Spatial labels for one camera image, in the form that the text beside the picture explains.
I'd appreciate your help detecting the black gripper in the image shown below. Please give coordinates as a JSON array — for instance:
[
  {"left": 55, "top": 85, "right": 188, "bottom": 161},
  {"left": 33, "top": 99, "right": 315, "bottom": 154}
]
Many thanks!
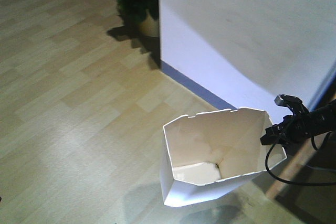
[{"left": 260, "top": 95, "right": 309, "bottom": 145}]

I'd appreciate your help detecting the white trash bin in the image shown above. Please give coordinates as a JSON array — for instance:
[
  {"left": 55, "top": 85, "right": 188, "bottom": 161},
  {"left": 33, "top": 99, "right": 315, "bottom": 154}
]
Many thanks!
[{"left": 160, "top": 108, "right": 287, "bottom": 207}]

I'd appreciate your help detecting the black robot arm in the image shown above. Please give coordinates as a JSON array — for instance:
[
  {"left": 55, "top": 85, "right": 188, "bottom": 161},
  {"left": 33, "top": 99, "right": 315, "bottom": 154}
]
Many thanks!
[{"left": 260, "top": 94, "right": 335, "bottom": 145}]

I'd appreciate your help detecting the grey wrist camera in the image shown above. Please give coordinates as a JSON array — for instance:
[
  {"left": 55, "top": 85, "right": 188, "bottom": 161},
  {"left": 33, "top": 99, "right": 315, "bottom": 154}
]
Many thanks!
[{"left": 274, "top": 94, "right": 287, "bottom": 107}]

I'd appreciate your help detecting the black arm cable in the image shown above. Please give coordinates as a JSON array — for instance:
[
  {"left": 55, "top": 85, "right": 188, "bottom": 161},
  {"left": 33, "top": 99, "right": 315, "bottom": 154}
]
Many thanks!
[{"left": 264, "top": 132, "right": 336, "bottom": 187}]

